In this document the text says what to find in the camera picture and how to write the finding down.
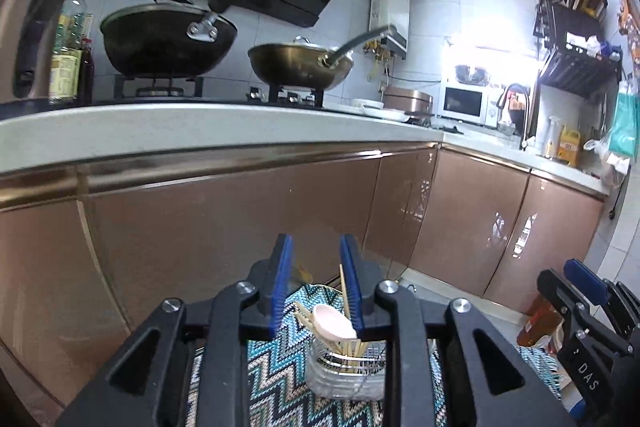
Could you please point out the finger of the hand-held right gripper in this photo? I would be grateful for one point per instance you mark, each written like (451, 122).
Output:
(587, 282)
(575, 312)

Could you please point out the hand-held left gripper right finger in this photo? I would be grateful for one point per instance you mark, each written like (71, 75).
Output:
(352, 287)

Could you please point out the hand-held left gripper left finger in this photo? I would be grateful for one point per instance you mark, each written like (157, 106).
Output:
(280, 287)

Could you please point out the pink plastic spoon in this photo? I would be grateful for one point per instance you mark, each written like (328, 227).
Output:
(332, 322)

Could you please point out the bundle of chopsticks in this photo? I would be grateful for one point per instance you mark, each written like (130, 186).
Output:
(350, 349)

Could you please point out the brown bottle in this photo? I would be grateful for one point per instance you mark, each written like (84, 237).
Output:
(537, 322)

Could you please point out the brown kitchen base cabinets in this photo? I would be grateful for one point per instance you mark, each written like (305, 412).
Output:
(200, 232)

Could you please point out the zigzag knitted cloth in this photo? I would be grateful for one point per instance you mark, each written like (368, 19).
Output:
(280, 387)

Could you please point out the white plastic bag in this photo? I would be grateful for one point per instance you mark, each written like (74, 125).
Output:
(612, 167)

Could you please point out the yellow detergent jug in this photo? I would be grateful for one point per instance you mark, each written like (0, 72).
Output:
(570, 147)

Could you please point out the white spray bottle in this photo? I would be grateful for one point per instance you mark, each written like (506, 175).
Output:
(550, 139)

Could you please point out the teal plastic bag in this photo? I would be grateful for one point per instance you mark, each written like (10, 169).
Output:
(627, 122)

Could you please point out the black kitchen faucet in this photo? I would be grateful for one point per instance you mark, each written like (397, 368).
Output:
(526, 117)

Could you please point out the white plate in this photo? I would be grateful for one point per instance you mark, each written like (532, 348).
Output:
(372, 108)

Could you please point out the brown rice cooker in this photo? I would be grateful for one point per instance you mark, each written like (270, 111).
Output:
(407, 99)

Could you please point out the white microwave oven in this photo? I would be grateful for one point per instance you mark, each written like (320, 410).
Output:
(462, 104)

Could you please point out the black dish rack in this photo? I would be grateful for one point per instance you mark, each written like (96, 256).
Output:
(575, 67)

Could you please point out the bronze wok with lid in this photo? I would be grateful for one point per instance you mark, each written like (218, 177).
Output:
(290, 67)

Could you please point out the gas stove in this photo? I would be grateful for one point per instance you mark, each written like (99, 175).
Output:
(160, 92)

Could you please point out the steel pot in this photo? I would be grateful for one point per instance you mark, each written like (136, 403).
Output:
(472, 74)

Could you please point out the large black wok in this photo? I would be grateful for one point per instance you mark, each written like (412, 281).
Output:
(160, 42)

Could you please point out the white water heater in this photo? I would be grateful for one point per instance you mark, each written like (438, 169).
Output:
(390, 12)

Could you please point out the dark sauce bottle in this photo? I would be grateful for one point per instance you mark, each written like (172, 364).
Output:
(87, 77)

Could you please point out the clear oil bottle yellow label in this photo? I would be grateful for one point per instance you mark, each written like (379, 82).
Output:
(67, 67)

